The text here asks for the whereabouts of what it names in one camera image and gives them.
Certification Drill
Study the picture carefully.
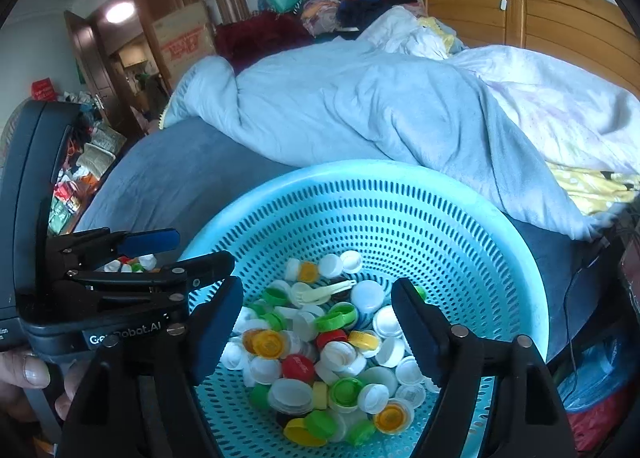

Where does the teal perforated plastic basket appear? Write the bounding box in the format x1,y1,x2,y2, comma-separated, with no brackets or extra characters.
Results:
177,159,550,458

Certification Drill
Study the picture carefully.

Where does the red paper bag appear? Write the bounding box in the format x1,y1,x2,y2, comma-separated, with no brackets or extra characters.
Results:
31,78,56,102

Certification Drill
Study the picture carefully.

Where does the black cable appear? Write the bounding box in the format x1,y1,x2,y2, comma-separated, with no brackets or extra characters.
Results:
562,238,619,389

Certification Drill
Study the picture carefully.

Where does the wooden headboard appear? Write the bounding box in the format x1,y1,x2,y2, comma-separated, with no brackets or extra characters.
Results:
425,0,640,100

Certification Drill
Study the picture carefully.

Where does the dark red blanket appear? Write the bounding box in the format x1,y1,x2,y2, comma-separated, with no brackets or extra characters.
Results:
215,12,316,74

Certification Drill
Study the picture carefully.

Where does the cardboard box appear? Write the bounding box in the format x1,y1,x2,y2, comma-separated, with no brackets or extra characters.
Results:
150,1,219,80

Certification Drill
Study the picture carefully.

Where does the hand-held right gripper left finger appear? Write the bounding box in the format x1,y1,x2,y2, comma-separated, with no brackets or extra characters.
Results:
57,275,245,458

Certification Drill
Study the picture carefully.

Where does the dark wooden door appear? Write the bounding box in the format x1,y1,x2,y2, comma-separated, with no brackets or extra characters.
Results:
64,11,132,139

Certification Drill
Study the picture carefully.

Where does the light blue duvet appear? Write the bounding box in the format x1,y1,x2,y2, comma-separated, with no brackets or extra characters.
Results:
160,13,640,242

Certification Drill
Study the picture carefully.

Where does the blue plastic bag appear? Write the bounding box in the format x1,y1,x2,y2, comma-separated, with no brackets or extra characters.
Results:
557,338,640,412

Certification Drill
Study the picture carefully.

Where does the person's left hand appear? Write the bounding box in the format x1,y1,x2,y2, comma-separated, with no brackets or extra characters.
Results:
0,348,101,421

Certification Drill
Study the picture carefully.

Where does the heap of collected bottle caps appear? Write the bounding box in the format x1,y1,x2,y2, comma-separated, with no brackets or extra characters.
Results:
220,251,444,447

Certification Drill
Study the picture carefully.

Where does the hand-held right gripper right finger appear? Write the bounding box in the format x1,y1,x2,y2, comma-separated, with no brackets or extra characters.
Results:
391,278,576,458

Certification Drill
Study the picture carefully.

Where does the yellow dotted cloth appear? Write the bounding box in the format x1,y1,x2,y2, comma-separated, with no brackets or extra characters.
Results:
545,161,640,217

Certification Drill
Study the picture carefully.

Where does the cream plastic spoon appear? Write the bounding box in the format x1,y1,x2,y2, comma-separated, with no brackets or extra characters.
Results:
302,279,359,304

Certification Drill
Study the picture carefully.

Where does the white crumpled cloth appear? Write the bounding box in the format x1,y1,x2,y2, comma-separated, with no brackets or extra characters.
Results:
357,6,464,59

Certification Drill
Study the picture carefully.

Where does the red plastic bag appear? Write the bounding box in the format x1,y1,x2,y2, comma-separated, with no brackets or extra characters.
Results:
567,395,634,454

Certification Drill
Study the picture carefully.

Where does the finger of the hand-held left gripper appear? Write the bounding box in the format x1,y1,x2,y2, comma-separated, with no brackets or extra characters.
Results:
65,250,236,295
47,227,182,260

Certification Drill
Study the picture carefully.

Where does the spread of bottle caps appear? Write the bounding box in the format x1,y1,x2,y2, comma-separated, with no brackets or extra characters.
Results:
102,253,162,274

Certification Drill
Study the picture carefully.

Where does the large round pale panel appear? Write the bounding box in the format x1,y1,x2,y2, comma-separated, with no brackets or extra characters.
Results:
0,98,27,175

